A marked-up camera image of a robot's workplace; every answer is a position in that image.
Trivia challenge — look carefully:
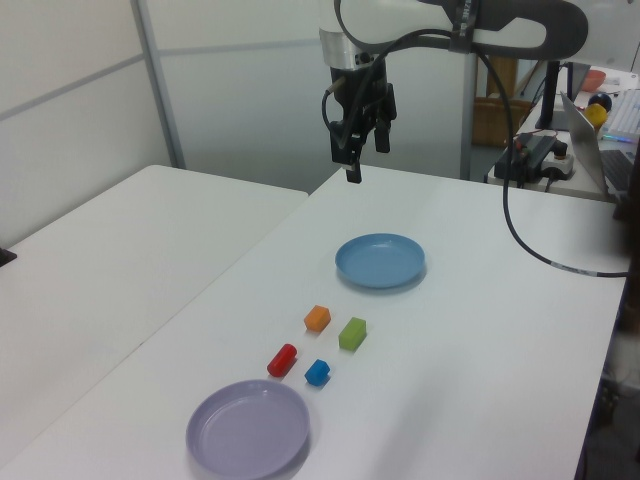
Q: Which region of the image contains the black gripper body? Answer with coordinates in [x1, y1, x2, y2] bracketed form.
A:
[328, 63, 392, 132]

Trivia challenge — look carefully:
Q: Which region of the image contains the orange block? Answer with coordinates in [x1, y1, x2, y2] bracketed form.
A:
[304, 304, 333, 332]

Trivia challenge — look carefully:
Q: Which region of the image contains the green block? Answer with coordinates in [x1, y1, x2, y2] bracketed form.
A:
[338, 316, 368, 351]

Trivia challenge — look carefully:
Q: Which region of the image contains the red cylinder block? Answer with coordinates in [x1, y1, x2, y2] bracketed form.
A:
[266, 342, 298, 377]

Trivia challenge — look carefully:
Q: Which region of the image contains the blue block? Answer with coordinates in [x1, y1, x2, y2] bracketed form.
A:
[304, 358, 332, 387]

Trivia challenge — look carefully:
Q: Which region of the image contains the brown cardboard box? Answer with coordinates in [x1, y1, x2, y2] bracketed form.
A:
[472, 97, 531, 147]

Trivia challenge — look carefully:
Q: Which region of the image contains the blue plate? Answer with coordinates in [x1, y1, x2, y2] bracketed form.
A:
[334, 232, 427, 290]

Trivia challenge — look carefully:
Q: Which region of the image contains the wooden panel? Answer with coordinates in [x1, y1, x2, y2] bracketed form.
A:
[487, 57, 519, 99]

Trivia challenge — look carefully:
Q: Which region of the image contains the black power box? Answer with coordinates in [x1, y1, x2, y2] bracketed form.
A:
[499, 132, 556, 179]

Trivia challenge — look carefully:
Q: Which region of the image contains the black monitor stand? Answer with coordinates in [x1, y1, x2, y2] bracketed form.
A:
[534, 59, 571, 132]

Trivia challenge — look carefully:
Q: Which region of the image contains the emergency stop button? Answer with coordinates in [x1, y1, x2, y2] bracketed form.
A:
[542, 142, 576, 181]

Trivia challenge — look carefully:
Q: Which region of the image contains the silver laptop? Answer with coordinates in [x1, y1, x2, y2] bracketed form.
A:
[559, 91, 640, 201]

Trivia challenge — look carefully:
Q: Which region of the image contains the grey monitor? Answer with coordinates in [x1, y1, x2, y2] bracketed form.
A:
[564, 60, 594, 97]

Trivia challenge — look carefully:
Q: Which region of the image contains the yellow ball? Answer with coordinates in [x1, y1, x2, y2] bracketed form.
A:
[585, 104, 609, 132]

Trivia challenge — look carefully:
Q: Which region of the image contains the white keyboard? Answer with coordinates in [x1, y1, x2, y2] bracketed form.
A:
[602, 88, 640, 144]

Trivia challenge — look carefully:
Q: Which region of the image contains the purple plate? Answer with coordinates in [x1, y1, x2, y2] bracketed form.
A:
[185, 378, 311, 479]

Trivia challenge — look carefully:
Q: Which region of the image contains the grey partition post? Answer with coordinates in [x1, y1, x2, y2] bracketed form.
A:
[130, 0, 187, 170]
[459, 49, 477, 181]

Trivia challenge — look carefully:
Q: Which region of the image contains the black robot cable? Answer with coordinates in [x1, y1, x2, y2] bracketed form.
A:
[321, 27, 630, 278]

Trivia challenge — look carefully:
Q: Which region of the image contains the black mounting post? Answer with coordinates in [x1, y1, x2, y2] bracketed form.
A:
[613, 139, 640, 261]

